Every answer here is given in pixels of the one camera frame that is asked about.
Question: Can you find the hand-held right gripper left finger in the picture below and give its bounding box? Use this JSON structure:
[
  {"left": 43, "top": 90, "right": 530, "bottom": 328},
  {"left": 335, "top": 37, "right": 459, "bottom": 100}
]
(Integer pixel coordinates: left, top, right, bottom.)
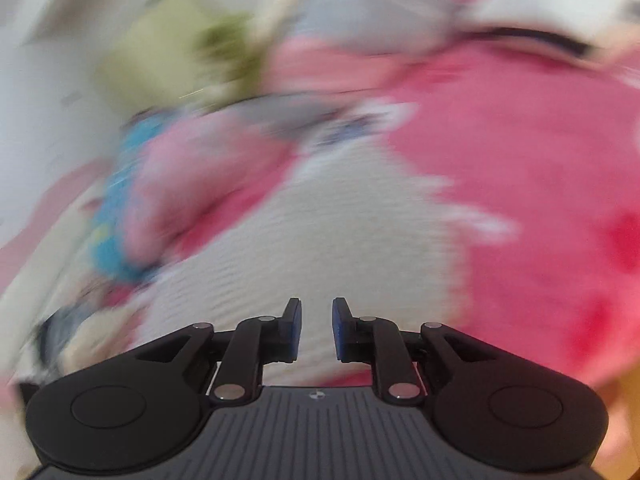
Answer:
[{"left": 134, "top": 298, "right": 304, "bottom": 406}]

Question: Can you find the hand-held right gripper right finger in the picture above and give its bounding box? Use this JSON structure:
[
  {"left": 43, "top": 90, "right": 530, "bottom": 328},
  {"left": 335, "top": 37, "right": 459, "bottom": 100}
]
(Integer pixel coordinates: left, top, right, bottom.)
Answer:
[{"left": 331, "top": 297, "right": 499, "bottom": 406}]

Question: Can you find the beige white houndstooth coat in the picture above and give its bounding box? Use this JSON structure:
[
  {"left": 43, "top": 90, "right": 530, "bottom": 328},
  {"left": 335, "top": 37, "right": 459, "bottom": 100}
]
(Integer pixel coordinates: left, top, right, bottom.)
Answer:
[{"left": 132, "top": 132, "right": 473, "bottom": 388}]

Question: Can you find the pink grey leaf-print quilt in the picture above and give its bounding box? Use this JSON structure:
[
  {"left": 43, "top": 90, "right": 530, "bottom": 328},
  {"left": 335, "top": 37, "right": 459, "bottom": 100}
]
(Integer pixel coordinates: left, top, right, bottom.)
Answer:
[{"left": 120, "top": 0, "right": 506, "bottom": 266}]

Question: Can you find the folded cream garment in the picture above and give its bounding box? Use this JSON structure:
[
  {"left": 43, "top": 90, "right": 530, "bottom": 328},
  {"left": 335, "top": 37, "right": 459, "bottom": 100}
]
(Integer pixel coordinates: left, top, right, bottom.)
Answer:
[{"left": 60, "top": 310, "right": 146, "bottom": 373}]

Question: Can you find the blue floral quilt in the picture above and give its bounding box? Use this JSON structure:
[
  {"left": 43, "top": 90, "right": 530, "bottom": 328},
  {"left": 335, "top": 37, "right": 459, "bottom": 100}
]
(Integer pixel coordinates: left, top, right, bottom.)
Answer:
[{"left": 86, "top": 109, "right": 173, "bottom": 283}]

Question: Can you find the pink floral bed sheet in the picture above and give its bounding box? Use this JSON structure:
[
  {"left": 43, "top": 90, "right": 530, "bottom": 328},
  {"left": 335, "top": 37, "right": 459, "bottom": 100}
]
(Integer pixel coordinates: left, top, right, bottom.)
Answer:
[{"left": 300, "top": 45, "right": 640, "bottom": 386}]

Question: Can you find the grey garment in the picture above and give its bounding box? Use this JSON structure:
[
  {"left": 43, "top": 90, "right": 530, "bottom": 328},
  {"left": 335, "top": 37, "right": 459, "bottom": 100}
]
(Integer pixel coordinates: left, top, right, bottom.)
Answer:
[{"left": 20, "top": 302, "right": 93, "bottom": 376}]

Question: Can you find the pink cream padded headboard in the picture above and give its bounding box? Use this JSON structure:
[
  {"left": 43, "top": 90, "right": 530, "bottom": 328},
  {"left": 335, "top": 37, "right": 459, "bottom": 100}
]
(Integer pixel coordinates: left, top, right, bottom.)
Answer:
[{"left": 0, "top": 157, "right": 113, "bottom": 321}]

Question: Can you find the green white fleece garment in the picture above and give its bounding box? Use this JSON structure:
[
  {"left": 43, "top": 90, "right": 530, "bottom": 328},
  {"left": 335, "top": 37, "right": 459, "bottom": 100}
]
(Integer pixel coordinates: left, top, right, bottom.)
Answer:
[{"left": 197, "top": 10, "right": 268, "bottom": 111}]

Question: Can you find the pale yellow wardrobe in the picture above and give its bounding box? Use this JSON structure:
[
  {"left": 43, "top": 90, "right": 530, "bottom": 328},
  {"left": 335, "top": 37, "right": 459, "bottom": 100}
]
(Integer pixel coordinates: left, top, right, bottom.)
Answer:
[{"left": 95, "top": 0, "right": 223, "bottom": 107}]

